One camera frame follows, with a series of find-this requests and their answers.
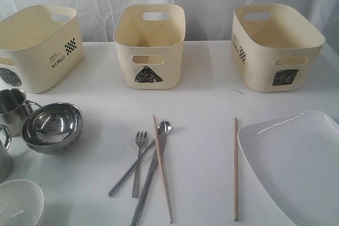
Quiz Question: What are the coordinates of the steel spoon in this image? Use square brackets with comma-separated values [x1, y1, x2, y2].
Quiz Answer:
[108, 121, 172, 197]

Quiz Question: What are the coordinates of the steel table knife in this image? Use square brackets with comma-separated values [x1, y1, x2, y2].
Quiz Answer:
[131, 149, 158, 226]

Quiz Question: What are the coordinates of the steel fork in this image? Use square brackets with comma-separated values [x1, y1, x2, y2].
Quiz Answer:
[131, 130, 149, 198]

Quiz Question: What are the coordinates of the wooden chopstick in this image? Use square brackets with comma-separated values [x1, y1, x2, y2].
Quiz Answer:
[234, 117, 238, 221]
[153, 115, 173, 223]

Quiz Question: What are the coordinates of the stainless steel bowl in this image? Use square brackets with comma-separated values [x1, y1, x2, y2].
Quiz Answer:
[21, 102, 84, 155]

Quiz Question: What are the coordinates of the cream bin with circle mark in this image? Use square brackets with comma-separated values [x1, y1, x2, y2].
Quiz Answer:
[1, 5, 84, 93]

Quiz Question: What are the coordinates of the steel mug with handle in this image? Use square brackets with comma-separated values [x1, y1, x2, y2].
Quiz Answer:
[0, 88, 42, 136]

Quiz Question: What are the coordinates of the white ceramic bowl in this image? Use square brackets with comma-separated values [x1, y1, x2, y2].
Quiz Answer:
[1, 179, 45, 225]

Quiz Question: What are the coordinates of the cream bin with triangle mark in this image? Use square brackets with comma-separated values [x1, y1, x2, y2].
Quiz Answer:
[113, 4, 185, 89]

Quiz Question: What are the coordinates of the cream bin with square mark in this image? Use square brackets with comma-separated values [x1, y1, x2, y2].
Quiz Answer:
[231, 3, 326, 93]

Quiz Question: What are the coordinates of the white rectangular plate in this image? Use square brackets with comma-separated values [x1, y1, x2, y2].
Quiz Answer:
[237, 110, 338, 225]

